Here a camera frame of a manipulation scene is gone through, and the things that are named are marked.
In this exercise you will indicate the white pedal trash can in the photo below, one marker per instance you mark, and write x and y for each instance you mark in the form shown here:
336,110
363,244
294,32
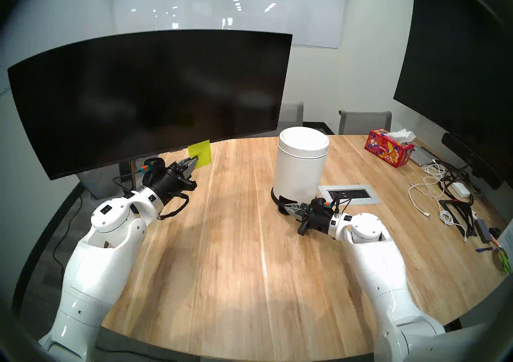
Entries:
298,168

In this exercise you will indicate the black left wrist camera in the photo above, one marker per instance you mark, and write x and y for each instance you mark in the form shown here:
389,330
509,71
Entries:
154,164

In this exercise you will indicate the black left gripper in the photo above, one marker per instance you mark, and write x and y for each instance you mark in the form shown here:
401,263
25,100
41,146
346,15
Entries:
168,184

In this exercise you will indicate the tape roll with green scissors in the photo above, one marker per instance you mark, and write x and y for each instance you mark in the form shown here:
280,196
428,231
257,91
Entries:
503,261

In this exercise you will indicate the glass whiteboard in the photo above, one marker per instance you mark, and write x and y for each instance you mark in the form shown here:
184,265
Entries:
224,0

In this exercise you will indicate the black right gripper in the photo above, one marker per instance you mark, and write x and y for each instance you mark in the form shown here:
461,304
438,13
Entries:
318,221

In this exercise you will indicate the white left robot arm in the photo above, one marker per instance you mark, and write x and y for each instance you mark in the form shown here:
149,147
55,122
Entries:
92,269

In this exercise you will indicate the white table power outlet box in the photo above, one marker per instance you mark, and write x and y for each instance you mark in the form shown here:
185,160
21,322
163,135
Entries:
352,193

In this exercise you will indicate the white power adapter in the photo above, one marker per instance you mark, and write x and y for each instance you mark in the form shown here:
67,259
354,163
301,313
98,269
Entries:
461,189

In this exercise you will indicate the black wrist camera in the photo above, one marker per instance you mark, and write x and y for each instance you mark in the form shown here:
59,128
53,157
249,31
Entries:
154,164
317,202

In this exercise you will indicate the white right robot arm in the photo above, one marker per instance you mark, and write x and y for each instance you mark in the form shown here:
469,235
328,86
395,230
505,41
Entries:
376,261

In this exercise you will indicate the grey mesh office chair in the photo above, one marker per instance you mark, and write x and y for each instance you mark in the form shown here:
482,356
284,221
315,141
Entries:
364,123
290,114

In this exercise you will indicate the grey adapter hub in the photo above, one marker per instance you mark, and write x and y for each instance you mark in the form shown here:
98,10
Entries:
483,231

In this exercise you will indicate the white paper sheet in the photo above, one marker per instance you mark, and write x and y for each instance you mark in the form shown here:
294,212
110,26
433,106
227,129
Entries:
508,239

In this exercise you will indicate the black video sound bar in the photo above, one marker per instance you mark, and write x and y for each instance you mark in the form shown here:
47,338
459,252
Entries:
469,158

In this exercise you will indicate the yellow sticky note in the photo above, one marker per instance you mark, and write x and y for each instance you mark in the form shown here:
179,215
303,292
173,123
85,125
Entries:
202,150

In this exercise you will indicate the large black wall display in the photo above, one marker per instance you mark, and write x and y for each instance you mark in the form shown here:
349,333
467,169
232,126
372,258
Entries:
457,64

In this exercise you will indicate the curved black monitor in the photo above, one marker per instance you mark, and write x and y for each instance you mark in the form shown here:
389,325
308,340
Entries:
152,96

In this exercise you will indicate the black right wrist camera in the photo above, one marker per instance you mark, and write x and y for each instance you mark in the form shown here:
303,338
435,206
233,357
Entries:
317,202

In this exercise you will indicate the red patterned tissue box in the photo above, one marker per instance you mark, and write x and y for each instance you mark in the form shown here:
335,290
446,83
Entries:
386,150

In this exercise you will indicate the black folding laptop stand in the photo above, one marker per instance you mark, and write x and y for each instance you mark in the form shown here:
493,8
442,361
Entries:
467,221

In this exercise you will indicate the silver laptop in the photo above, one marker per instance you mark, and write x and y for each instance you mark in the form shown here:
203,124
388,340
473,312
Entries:
424,156

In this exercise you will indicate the small black adapter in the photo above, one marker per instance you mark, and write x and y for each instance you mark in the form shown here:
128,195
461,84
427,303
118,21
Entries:
495,231

